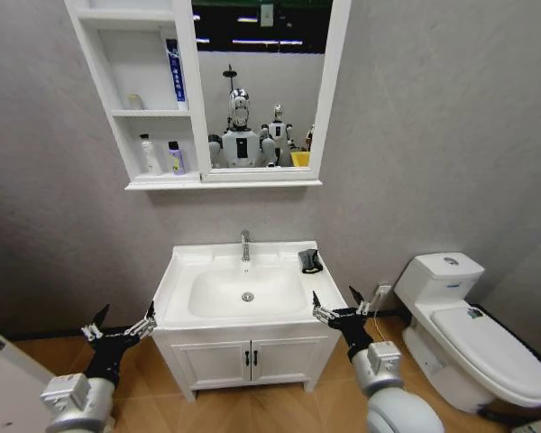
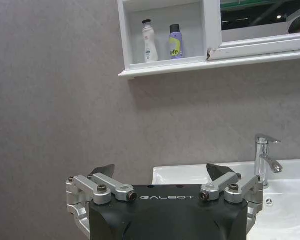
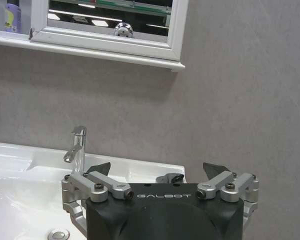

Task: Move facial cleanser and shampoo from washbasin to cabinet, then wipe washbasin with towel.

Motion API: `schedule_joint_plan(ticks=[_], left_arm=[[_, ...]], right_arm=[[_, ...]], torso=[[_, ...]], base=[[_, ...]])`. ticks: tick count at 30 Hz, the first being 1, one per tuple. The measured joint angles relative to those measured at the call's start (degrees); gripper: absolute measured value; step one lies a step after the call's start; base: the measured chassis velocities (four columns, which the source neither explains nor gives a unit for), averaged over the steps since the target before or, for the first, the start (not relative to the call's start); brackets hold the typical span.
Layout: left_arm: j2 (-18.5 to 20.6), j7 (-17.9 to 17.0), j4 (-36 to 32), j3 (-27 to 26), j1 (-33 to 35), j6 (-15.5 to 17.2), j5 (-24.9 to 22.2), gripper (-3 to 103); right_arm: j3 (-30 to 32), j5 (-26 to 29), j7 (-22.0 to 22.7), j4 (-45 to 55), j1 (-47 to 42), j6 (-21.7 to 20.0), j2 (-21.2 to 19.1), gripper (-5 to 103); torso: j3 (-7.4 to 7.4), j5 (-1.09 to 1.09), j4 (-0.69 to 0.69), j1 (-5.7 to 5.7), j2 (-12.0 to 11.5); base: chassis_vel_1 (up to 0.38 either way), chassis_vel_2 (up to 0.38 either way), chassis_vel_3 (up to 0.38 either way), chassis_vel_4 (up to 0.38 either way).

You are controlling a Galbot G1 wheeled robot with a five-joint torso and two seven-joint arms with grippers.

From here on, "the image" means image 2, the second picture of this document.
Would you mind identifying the white pump bottle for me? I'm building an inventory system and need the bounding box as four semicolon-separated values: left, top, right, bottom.
141;19;159;64

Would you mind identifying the chrome faucet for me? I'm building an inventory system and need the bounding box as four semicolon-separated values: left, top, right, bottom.
254;133;283;189

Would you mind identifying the purple spray can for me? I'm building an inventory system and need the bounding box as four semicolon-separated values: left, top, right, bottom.
168;23;184;61

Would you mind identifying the cabinet mirror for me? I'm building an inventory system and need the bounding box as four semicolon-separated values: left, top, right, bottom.
219;0;300;32

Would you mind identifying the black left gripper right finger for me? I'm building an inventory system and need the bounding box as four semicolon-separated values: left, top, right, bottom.
199;163;265;237

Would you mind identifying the white ceramic washbasin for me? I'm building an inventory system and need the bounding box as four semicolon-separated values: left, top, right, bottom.
151;158;300;240

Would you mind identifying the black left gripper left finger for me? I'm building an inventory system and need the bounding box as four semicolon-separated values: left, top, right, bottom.
65;163;138;239

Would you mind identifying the white wall cabinet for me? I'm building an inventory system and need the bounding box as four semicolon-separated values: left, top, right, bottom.
117;0;300;81

